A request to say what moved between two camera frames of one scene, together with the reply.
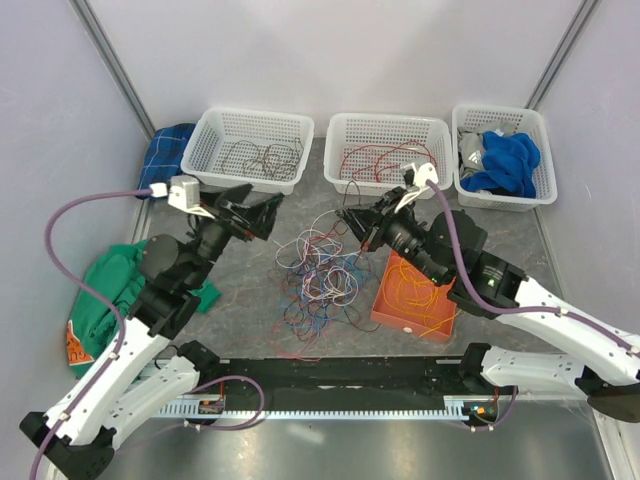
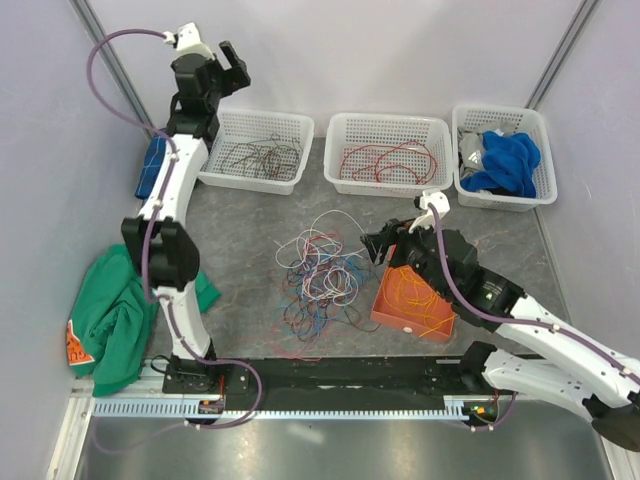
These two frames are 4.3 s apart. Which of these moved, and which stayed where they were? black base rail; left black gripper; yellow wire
Moved: left black gripper
Stayed: yellow wire; black base rail
